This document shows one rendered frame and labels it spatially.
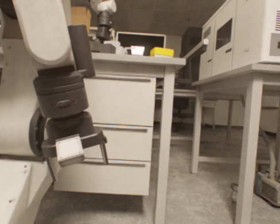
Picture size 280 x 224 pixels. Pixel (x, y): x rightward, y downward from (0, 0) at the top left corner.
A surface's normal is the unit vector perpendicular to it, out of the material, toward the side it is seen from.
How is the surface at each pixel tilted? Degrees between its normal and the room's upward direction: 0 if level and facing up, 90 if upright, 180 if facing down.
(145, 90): 90
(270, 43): 90
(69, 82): 92
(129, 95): 90
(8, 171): 52
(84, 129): 99
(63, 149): 41
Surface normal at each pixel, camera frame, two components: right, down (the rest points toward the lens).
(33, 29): 0.37, 0.21
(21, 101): 0.00, -0.37
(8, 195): 0.01, -0.58
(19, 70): -0.02, -0.14
